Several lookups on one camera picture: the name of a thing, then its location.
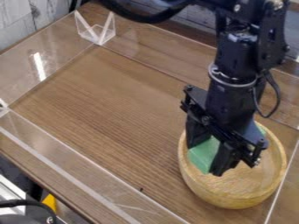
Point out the brown wooden bowl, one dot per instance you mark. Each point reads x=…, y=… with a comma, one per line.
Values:
x=244, y=187

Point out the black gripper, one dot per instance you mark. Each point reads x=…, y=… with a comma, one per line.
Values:
x=226, y=108

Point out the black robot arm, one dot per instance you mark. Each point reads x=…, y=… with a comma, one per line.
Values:
x=252, y=47

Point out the green rectangular block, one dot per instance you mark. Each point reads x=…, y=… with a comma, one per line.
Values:
x=203, y=153

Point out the yellow black equipment part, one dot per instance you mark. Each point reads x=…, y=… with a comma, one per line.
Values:
x=51, y=202

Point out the clear acrylic corner bracket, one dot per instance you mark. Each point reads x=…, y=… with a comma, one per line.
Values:
x=98, y=34

